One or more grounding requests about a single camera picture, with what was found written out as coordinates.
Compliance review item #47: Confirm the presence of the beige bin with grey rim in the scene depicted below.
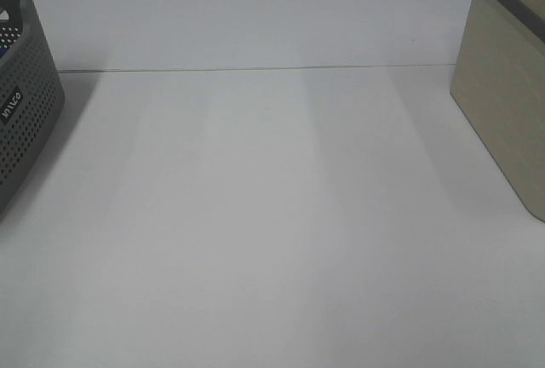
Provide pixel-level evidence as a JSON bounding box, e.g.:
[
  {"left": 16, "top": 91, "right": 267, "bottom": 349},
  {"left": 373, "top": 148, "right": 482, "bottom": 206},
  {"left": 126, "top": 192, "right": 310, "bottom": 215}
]
[{"left": 450, "top": 0, "right": 544, "bottom": 220}]

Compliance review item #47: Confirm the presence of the grey perforated plastic basket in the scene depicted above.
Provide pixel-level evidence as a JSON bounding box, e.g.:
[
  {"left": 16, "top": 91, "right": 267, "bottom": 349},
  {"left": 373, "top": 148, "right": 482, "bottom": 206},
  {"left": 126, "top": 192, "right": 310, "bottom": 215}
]
[{"left": 1, "top": 0, "right": 65, "bottom": 210}]

